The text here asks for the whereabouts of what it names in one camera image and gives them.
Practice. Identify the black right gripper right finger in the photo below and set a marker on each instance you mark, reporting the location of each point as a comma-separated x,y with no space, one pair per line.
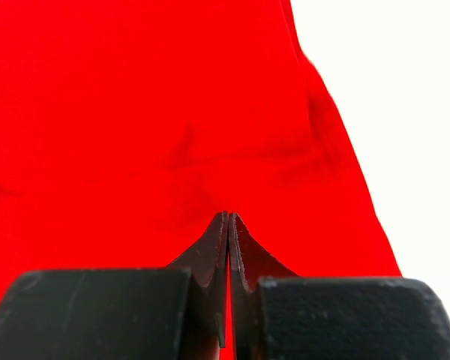
277,314

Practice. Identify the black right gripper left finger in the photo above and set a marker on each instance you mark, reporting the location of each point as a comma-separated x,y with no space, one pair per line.
174,312

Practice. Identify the bright red t shirt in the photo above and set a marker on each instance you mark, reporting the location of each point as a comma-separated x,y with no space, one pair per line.
126,126

